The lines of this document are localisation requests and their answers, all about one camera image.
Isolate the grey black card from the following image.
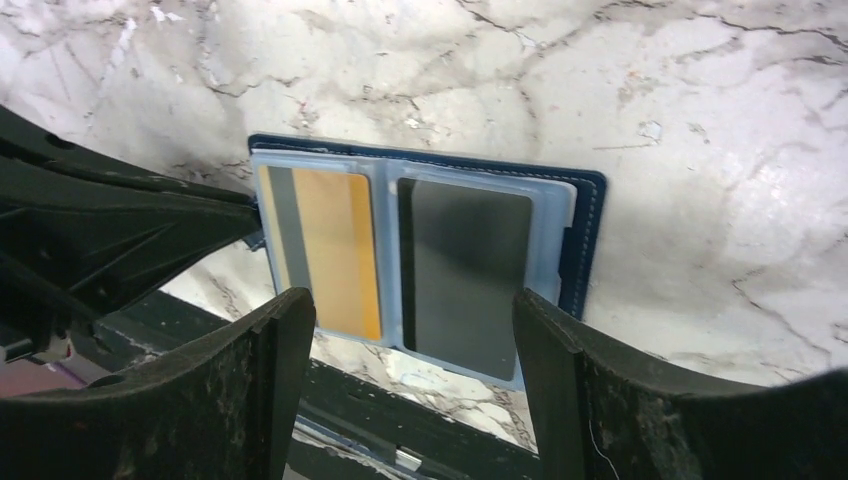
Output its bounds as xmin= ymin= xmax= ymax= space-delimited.
xmin=397 ymin=178 xmax=532 ymax=380

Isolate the blue leather card holder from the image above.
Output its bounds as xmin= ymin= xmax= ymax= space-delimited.
xmin=248 ymin=133 xmax=607 ymax=390

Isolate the black metal base rail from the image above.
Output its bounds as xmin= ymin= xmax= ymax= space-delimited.
xmin=74 ymin=292 xmax=542 ymax=479

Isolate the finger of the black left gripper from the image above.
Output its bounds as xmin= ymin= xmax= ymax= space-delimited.
xmin=1 ymin=107 xmax=254 ymax=206
xmin=1 ymin=158 xmax=259 ymax=352

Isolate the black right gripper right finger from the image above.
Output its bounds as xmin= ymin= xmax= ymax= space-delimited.
xmin=512 ymin=289 xmax=847 ymax=479

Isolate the gold card magnetic stripe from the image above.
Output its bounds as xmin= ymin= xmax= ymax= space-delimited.
xmin=257 ymin=165 xmax=382 ymax=341

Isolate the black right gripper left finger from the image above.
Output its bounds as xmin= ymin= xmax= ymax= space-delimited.
xmin=1 ymin=288 xmax=316 ymax=479

